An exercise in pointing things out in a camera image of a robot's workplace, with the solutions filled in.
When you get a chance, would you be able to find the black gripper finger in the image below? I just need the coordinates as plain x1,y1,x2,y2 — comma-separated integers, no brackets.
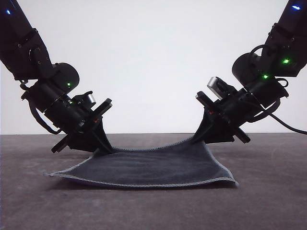
93,116,114,155
69,123,100,152
203,122,235,144
191,110,215,145

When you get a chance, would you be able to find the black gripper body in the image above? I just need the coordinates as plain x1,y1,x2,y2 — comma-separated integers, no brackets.
44,93,113,153
196,88,262,145

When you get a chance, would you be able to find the purple towel with grey hem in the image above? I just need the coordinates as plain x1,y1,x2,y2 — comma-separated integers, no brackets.
42,136,239,190

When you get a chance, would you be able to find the grey table cloth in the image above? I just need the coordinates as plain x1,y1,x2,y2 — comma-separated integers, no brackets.
0,133,307,230

